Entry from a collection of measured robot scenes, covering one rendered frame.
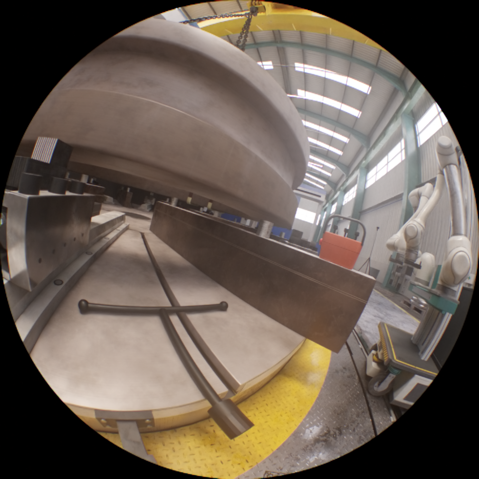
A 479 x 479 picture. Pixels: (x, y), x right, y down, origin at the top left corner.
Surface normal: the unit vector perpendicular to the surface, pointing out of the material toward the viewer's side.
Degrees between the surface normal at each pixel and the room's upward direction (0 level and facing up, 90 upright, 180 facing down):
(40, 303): 0
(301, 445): 0
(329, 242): 97
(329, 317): 90
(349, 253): 97
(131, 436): 0
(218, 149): 90
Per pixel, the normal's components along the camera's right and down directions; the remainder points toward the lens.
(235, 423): 0.04, -0.94
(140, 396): 0.29, -0.95
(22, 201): 0.43, 0.23
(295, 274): -0.62, -0.11
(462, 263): -0.89, -0.12
